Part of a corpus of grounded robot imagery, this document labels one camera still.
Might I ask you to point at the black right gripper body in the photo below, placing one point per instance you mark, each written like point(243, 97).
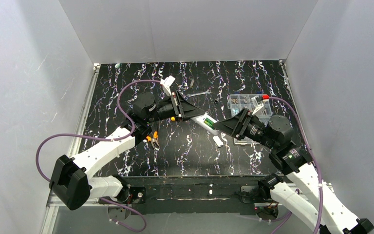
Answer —
point(243, 122)

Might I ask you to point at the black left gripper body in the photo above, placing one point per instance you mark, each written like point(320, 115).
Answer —
point(177, 105)

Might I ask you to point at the white remote control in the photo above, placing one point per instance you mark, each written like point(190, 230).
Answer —
point(200, 120)

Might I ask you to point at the white remote battery cover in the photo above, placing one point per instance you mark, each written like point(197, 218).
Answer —
point(218, 142)

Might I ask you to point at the green battery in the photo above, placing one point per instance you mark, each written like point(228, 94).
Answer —
point(209, 122)

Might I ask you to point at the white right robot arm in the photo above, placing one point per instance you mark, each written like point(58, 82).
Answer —
point(321, 210)

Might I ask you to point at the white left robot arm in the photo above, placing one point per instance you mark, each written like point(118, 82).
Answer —
point(73, 179)

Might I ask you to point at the clear plastic screw organizer box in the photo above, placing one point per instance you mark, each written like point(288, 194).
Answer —
point(238, 101)

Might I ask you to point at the silver wrench upper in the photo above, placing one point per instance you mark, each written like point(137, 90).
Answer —
point(197, 94)

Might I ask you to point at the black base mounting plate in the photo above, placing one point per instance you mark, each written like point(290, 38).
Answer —
point(200, 194)

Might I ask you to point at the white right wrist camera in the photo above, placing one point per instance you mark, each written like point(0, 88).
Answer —
point(260, 105)

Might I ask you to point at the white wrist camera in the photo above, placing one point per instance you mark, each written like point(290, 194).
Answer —
point(260, 105)
point(166, 84)

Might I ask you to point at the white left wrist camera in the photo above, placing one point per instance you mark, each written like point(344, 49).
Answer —
point(166, 84)

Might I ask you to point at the orange handled pliers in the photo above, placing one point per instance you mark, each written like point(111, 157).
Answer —
point(153, 140)

